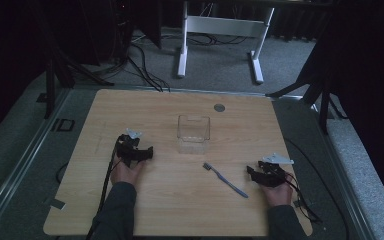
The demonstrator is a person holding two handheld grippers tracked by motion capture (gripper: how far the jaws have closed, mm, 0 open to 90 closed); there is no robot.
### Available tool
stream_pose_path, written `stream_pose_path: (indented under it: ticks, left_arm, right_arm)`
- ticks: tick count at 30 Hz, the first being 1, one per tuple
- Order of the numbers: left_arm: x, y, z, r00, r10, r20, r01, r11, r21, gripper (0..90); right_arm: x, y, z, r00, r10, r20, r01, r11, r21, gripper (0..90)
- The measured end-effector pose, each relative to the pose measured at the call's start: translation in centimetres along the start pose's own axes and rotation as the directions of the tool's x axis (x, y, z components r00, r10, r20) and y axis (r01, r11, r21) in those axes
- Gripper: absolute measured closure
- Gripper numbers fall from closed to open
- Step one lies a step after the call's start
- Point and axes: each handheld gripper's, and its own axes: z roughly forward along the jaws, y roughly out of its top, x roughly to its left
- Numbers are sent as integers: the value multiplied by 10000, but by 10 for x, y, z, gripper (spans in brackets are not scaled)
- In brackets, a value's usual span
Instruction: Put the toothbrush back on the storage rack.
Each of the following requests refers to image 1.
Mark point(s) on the white desk frame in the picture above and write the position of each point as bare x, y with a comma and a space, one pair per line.
220, 26

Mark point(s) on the grey tape piece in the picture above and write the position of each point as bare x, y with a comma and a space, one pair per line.
57, 204

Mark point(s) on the blue toothbrush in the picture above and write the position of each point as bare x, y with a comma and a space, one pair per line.
226, 181

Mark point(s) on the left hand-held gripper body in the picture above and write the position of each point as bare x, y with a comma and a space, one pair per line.
126, 149

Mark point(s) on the black floor bracket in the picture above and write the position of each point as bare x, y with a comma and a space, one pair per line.
65, 125

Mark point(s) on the person's right hand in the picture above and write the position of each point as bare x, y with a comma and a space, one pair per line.
280, 195

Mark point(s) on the person's left hand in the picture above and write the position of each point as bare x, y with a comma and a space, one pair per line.
126, 173

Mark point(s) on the grey round table grommet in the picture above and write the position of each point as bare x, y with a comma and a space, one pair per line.
219, 107

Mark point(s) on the black tripod stand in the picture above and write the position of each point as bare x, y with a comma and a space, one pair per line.
323, 96
50, 90

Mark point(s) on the clear plastic container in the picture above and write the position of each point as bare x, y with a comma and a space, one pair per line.
193, 133

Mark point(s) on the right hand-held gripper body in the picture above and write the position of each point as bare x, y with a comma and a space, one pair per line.
275, 171

